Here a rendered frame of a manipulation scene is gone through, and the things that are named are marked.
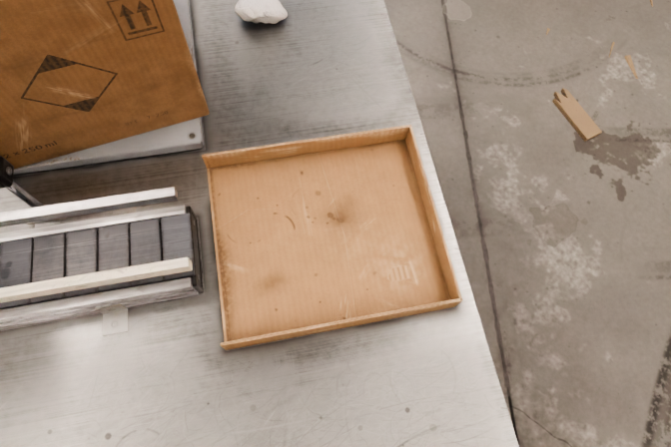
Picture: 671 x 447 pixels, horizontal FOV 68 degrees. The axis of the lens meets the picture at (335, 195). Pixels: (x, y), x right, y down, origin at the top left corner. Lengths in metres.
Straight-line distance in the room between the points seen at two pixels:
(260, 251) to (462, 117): 1.28
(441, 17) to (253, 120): 1.43
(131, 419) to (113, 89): 0.40
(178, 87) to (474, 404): 0.55
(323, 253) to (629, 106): 1.63
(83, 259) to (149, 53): 0.26
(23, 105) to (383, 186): 0.47
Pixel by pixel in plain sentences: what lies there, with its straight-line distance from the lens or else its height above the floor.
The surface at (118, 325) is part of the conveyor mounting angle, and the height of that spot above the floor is 0.83.
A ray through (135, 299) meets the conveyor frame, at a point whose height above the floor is 0.86.
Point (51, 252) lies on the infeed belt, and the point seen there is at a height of 0.88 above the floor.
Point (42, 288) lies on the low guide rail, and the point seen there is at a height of 0.91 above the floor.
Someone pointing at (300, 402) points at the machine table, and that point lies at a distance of 0.66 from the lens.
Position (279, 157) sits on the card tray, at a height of 0.84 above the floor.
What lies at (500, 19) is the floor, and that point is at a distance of 2.18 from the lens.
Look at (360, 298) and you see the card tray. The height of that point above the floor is 0.83.
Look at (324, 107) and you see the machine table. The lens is 0.79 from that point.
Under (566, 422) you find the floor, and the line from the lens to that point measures 1.65.
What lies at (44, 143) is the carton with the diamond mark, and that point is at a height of 0.89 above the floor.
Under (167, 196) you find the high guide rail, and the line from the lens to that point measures 0.59.
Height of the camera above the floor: 1.49
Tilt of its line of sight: 66 degrees down
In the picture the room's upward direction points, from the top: 7 degrees clockwise
